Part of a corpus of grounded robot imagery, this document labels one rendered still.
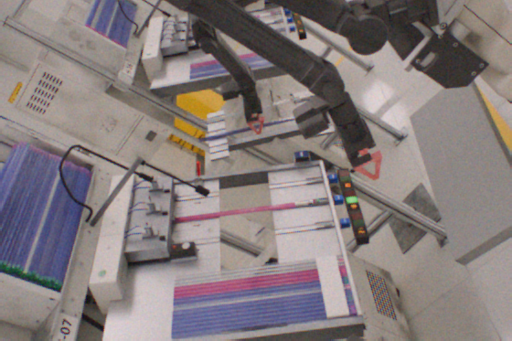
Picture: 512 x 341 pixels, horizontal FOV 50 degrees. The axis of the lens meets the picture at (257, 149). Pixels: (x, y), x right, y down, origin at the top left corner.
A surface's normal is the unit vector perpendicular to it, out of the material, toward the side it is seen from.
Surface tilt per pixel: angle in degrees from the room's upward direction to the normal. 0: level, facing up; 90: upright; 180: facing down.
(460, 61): 90
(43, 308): 90
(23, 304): 90
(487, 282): 0
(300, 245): 48
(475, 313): 0
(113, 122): 90
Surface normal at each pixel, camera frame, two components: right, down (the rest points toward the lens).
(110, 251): -0.11, -0.79
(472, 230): -0.81, -0.43
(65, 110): 0.07, 0.60
